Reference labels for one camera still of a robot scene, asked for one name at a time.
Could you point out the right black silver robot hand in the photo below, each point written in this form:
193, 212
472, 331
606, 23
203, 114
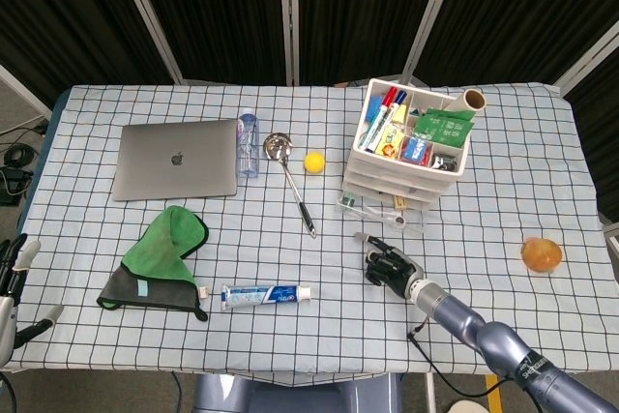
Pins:
394, 270

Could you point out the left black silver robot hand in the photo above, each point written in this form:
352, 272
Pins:
7, 321

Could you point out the clear bottom drawer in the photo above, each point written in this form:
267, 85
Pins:
372, 212

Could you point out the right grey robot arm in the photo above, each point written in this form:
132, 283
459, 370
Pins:
498, 340

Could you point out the clear plastic drawer unit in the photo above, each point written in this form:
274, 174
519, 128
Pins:
387, 173

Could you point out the small white round case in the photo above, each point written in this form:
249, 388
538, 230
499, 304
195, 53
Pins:
399, 222

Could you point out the small beige block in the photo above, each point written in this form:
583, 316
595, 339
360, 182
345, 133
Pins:
400, 203

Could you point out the blue checked tablecloth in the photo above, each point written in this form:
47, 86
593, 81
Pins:
338, 335

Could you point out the black binder clips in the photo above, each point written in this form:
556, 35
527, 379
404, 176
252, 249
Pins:
444, 163

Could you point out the blue plastic packet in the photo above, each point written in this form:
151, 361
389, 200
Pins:
416, 149

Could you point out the white table leg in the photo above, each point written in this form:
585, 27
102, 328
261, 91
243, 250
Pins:
430, 393

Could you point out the yellow snack packet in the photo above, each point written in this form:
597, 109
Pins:
389, 139

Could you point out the yellow ball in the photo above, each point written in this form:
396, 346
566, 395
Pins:
314, 162

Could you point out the blue white toothpaste tube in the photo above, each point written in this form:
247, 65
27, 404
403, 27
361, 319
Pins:
261, 297

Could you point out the orange round fruit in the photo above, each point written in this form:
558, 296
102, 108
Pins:
541, 254

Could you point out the green foil packet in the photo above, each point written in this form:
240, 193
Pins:
442, 128

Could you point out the pale yellow note pad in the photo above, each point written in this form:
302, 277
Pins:
400, 114

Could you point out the grey robot torso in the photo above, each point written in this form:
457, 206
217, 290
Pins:
300, 396

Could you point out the blue eraser block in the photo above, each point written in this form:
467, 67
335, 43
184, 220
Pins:
374, 109

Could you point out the green grey microfibre cloth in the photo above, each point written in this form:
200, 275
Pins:
159, 248

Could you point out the blue cap whiteboard marker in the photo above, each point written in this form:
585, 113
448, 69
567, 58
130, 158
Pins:
400, 97

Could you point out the red cap whiteboard marker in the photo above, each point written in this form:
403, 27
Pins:
389, 95

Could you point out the cardboard tube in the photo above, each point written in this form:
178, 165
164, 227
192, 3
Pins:
466, 102

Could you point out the clear plastic water bottle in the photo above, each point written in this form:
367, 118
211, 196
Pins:
248, 147

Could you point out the grey closed laptop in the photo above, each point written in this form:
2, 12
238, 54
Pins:
176, 161

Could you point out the black folding screen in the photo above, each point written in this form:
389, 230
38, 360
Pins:
217, 11

